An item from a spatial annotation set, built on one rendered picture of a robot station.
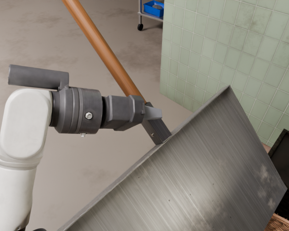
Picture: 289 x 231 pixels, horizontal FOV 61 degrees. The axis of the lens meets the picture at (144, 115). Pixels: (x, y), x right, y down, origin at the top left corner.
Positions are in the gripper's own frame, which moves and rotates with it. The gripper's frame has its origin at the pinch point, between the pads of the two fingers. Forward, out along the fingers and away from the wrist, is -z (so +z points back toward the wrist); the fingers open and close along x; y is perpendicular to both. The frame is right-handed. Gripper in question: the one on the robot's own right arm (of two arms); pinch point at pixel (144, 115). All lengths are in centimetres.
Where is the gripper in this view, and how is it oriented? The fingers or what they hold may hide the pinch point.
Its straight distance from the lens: 53.2
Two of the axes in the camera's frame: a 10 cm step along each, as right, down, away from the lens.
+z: -8.8, -0.6, -4.7
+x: -4.7, 2.4, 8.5
